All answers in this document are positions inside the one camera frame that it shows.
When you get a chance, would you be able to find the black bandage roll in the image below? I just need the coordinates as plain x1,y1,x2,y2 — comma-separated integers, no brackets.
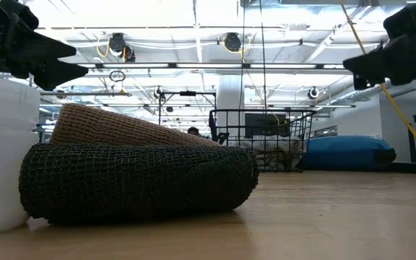
17,142,261,225

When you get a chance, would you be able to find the grey patterned cloth pack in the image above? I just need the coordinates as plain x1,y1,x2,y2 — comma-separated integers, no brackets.
229,134,305,172

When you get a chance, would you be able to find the black wire basket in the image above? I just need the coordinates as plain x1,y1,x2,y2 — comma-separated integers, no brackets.
208,108,318,173

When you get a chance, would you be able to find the long ceiling light bar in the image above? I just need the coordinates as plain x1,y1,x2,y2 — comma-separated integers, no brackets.
77,61,354,72

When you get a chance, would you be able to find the black monitor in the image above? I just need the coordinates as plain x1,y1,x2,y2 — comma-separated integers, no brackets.
244,112,291,140

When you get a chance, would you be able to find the person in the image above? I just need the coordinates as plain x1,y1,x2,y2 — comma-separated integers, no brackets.
186,126,203,139

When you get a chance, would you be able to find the black gantry frame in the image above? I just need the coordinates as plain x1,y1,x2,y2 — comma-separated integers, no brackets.
157,90,219,126

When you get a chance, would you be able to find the blue zip pouch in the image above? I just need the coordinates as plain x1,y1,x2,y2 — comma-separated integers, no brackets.
300,134,398,172

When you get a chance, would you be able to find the hanging black cable loop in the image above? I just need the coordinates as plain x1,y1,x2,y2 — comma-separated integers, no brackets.
108,69,127,83

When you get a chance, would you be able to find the white round jar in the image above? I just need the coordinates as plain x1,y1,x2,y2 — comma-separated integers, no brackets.
0,73,42,238

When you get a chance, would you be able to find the silver ventilation duct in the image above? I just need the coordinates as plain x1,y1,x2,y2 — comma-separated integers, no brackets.
331,79,416,107

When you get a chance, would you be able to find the tan bandage roll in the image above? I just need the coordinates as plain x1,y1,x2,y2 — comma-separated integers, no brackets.
48,103,223,149

